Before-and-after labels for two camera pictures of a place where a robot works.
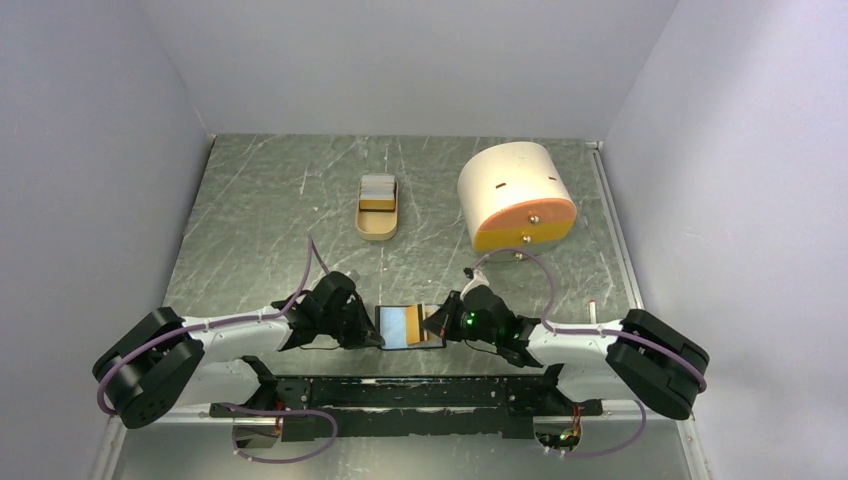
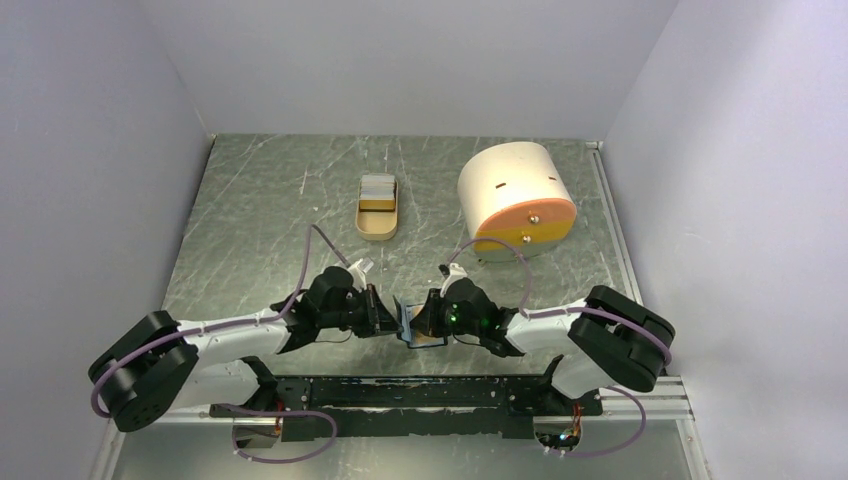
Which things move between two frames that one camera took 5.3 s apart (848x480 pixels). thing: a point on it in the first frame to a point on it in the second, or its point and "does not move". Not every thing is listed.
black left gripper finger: (364, 332) to (384, 320)
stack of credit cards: (377, 192) does not move
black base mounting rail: (366, 407) does not move
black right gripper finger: (445, 320) to (427, 321)
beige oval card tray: (377, 224) does not move
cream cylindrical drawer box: (516, 195) does not move
